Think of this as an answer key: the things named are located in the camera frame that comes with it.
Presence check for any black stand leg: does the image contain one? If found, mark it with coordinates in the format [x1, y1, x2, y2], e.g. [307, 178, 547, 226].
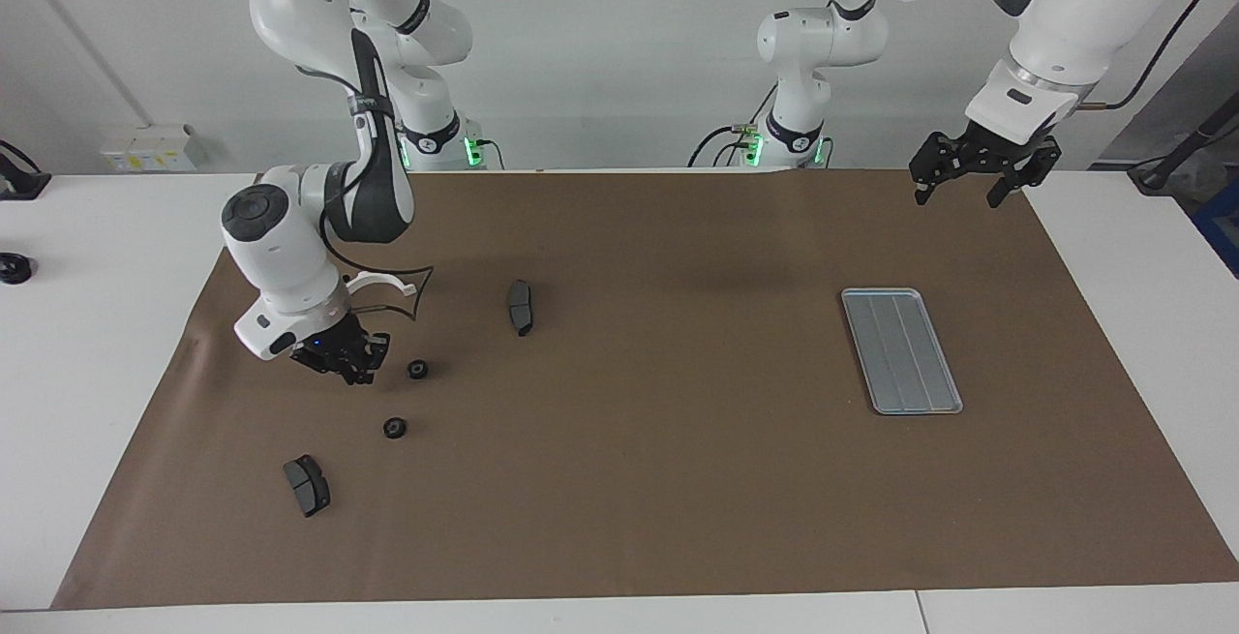
[1128, 92, 1239, 195]

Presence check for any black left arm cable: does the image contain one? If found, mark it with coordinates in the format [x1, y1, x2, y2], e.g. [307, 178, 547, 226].
[866, 0, 1216, 112]

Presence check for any black left base cable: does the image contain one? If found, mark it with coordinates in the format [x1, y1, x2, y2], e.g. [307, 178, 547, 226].
[687, 82, 780, 168]

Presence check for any white wall socket box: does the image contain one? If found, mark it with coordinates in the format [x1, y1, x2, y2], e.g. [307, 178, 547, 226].
[100, 124, 206, 173]

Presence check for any brown paper table mat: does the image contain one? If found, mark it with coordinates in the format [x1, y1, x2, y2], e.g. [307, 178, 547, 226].
[50, 167, 1239, 611]

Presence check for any black table clamp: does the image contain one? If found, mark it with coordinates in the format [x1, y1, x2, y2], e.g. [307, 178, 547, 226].
[0, 140, 51, 201]

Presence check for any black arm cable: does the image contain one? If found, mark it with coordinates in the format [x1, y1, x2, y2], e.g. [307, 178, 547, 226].
[317, 218, 435, 325]
[866, 0, 1216, 112]

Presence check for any dark grey brake pad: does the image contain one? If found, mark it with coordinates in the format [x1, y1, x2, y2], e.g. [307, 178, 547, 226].
[283, 455, 332, 519]
[507, 280, 536, 337]

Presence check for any silver metal tray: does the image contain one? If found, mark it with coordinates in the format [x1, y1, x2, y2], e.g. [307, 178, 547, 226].
[840, 287, 965, 416]

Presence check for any blue crate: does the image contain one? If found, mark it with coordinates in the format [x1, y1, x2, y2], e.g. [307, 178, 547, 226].
[1191, 184, 1239, 277]

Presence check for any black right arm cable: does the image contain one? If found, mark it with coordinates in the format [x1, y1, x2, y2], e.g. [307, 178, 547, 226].
[317, 218, 435, 325]

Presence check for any white half-ring plastic clamp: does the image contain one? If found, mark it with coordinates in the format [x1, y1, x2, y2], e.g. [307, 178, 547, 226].
[344, 270, 418, 298]

